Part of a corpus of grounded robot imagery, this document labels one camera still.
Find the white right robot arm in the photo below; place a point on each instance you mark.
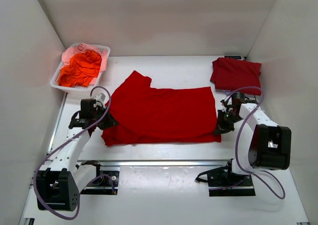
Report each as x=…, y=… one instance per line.
x=270, y=145

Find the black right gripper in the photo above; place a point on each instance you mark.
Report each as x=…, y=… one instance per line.
x=224, y=122

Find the white plastic laundry basket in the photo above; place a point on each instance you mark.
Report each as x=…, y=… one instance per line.
x=77, y=89

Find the orange t shirt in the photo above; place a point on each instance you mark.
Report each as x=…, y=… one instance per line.
x=81, y=70

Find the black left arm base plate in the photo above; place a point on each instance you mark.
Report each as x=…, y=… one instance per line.
x=108, y=182

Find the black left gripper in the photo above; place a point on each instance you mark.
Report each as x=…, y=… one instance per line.
x=105, y=120

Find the bright red t shirt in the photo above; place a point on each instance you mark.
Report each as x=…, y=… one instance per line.
x=147, y=115

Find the pink t shirt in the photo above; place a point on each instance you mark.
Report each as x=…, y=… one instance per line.
x=82, y=48

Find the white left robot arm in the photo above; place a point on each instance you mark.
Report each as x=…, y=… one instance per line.
x=59, y=182

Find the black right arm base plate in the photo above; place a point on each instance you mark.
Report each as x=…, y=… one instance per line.
x=223, y=182

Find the folded dark red t shirt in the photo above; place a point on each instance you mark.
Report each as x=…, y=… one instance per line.
x=231, y=74

